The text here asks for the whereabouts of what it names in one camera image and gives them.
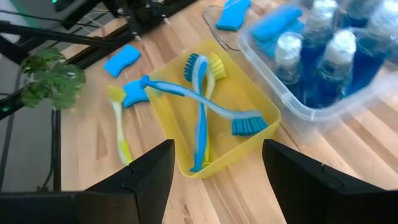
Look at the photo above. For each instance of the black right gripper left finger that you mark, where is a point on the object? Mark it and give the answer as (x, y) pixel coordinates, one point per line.
(124, 202)

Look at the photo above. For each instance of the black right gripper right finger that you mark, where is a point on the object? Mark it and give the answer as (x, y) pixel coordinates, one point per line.
(326, 199)

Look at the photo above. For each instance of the blue wavy sponge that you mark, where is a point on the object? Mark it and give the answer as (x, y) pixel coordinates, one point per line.
(135, 95)
(121, 60)
(233, 15)
(270, 48)
(276, 23)

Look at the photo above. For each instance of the lime green dish brush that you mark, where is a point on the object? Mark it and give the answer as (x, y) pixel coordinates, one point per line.
(217, 66)
(116, 93)

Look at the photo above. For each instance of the blue Dawn dish soap bottle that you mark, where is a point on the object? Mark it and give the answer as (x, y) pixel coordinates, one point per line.
(382, 21)
(287, 56)
(337, 56)
(323, 15)

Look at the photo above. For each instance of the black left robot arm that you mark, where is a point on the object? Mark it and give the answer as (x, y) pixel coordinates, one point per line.
(146, 12)

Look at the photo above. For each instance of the clear plastic storage bin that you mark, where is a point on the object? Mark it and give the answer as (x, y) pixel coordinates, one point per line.
(280, 93)

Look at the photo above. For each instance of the yellow translucent plastic bin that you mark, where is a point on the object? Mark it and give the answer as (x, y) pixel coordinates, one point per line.
(242, 87)

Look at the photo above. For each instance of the green potted plant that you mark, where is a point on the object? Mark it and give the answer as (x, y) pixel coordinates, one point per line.
(53, 81)

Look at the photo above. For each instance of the clear plastic bin lid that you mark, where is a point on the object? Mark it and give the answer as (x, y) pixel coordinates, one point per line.
(214, 35)

